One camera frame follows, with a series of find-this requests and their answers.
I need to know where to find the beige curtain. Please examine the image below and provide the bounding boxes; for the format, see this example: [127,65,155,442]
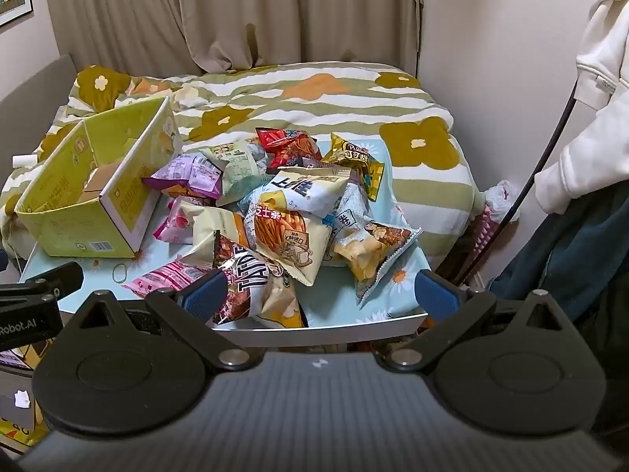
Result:
[42,0,423,77]

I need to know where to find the floral striped blanket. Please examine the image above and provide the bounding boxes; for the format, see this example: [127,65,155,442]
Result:
[0,61,475,256]

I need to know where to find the dark blue garment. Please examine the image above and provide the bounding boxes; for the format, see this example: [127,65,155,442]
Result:
[489,192,629,335]

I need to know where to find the pink striped bag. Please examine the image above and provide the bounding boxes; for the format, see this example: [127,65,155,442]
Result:
[464,206,498,276]

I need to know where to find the white plastic bag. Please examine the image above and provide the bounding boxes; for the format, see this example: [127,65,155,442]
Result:
[484,179,522,224]

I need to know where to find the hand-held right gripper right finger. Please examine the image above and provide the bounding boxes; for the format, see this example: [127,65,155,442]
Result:
[376,270,577,372]

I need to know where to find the grey bed headboard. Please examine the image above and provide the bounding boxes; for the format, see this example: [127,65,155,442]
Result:
[0,54,77,192]

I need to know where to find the red snack bag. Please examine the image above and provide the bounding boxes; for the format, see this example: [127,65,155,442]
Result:
[256,128,322,170]

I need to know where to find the yellow bag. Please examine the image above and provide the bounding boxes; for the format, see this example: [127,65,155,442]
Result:
[0,418,47,448]

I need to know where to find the pile of snack packets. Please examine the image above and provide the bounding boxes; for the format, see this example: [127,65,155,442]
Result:
[123,127,423,330]

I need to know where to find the white hoodie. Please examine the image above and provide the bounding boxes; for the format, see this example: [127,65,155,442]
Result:
[535,0,629,214]

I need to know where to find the yellow-green cardboard box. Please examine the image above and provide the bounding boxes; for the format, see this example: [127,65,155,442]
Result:
[14,96,184,259]

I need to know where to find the black cable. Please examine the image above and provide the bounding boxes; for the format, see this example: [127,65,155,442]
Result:
[454,0,598,286]

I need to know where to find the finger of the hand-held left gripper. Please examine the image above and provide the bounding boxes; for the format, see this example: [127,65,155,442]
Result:
[0,262,84,306]

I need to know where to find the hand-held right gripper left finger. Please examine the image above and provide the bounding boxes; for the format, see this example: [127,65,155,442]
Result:
[64,268,269,372]

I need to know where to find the light blue daisy tablecloth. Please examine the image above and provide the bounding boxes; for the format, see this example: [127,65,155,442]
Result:
[22,142,433,328]

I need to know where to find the small white table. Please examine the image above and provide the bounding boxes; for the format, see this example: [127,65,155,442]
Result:
[216,312,428,350]

